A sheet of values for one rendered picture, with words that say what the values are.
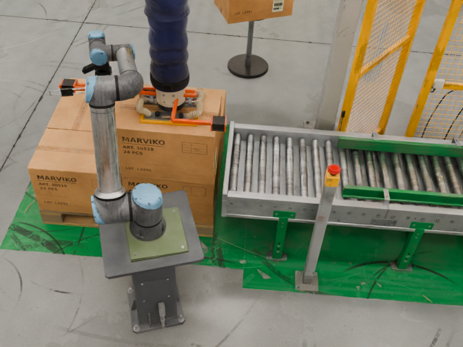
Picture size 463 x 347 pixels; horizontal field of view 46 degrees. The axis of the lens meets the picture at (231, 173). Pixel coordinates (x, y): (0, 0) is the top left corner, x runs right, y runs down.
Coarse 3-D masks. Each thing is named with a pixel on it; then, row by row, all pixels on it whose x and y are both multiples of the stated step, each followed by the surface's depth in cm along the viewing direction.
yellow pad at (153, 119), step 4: (152, 112) 326; (156, 112) 322; (160, 112) 326; (176, 112) 328; (144, 116) 323; (152, 116) 323; (156, 116) 323; (160, 116) 324; (176, 116) 324; (180, 116) 322; (184, 116) 324; (140, 120) 321; (144, 120) 321; (148, 120) 321; (152, 120) 321; (156, 120) 321; (160, 120) 322; (164, 120) 322; (168, 120) 322; (164, 124) 322; (168, 124) 322; (172, 124) 322; (176, 124) 322; (180, 124) 321; (184, 124) 321; (188, 124) 321
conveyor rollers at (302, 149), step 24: (264, 144) 374; (288, 144) 375; (312, 144) 378; (264, 168) 357; (288, 168) 358; (360, 168) 362; (384, 168) 362; (408, 168) 365; (264, 192) 342; (288, 192) 343; (456, 192) 350
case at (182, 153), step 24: (216, 96) 344; (120, 120) 323; (120, 144) 327; (144, 144) 325; (168, 144) 324; (192, 144) 322; (216, 144) 340; (120, 168) 341; (144, 168) 339; (168, 168) 338; (192, 168) 336
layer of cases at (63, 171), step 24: (72, 96) 402; (72, 120) 383; (48, 144) 365; (72, 144) 366; (48, 168) 349; (72, 168) 350; (216, 168) 358; (48, 192) 363; (72, 192) 361; (192, 192) 353; (216, 192) 389
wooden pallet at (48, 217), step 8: (224, 136) 446; (48, 216) 380; (56, 216) 380; (64, 216) 386; (72, 216) 389; (80, 216) 389; (88, 216) 390; (64, 224) 385; (72, 224) 385; (80, 224) 384; (88, 224) 384; (96, 224) 385; (200, 224) 375; (208, 224) 375; (200, 232) 381; (208, 232) 380
